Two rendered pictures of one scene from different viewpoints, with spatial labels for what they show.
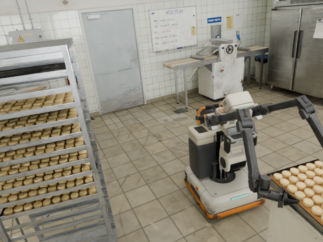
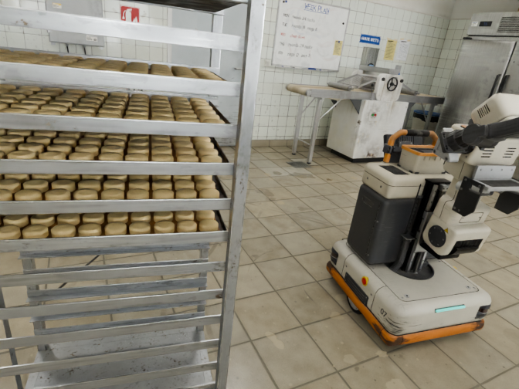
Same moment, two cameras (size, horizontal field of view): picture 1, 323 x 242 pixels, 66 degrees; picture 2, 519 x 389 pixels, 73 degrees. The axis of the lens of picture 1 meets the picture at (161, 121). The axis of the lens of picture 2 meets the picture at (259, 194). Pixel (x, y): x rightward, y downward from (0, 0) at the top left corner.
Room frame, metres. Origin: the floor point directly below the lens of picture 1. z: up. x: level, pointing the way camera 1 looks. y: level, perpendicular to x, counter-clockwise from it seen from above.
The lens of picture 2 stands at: (0.53, 0.47, 1.32)
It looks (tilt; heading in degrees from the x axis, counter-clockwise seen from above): 23 degrees down; 354
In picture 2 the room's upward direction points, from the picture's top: 7 degrees clockwise
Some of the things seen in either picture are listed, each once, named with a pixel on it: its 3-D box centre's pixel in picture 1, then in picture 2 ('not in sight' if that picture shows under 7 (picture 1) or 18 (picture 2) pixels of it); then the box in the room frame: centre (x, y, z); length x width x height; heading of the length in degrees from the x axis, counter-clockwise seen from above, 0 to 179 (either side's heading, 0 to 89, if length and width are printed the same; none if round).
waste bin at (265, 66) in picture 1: (265, 68); (425, 131); (6.27, -2.79, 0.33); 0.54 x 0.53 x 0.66; 23
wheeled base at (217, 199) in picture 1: (221, 184); (401, 282); (2.15, -0.58, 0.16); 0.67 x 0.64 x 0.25; 15
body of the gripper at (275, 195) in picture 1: (275, 195); not in sight; (1.07, -0.59, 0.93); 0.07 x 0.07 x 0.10; 60
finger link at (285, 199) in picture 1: (289, 200); not in sight; (1.03, -0.65, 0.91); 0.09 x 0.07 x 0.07; 60
